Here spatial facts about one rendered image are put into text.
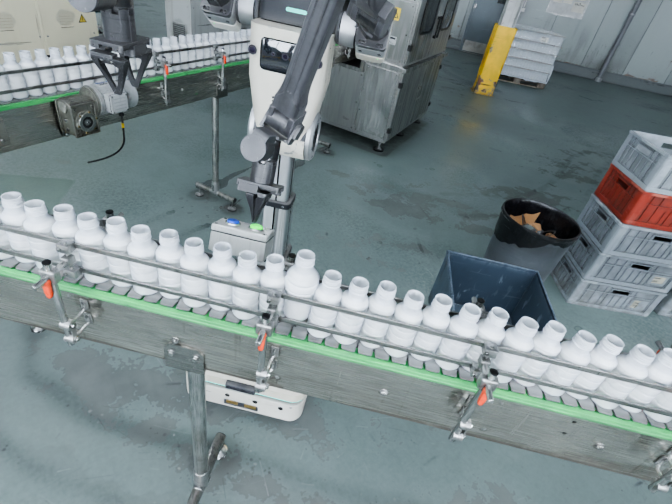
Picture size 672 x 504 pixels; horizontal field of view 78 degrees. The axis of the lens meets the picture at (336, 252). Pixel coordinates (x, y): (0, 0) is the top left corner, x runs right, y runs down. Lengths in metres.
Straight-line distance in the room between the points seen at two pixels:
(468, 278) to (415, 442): 0.87
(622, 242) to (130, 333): 2.76
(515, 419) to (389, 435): 1.04
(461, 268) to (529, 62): 8.90
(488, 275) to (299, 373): 0.79
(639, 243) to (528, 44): 7.41
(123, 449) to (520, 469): 1.67
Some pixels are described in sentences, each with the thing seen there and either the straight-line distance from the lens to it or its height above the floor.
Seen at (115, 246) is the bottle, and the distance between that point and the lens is 0.99.
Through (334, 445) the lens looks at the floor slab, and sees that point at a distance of 1.96.
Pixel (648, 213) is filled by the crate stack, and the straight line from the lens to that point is 3.06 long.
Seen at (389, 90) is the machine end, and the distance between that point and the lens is 4.41.
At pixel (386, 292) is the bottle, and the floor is 1.16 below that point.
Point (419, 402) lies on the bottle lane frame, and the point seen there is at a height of 0.90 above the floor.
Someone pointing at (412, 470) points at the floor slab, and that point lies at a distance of 2.00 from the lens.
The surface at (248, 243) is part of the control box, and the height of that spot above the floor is 1.10.
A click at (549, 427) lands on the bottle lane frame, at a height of 0.93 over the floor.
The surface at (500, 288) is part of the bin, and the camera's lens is 1.56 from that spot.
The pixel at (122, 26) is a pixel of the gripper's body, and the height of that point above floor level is 1.52.
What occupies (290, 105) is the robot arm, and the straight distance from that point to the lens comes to 0.94.
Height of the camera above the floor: 1.70
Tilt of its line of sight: 36 degrees down
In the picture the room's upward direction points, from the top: 12 degrees clockwise
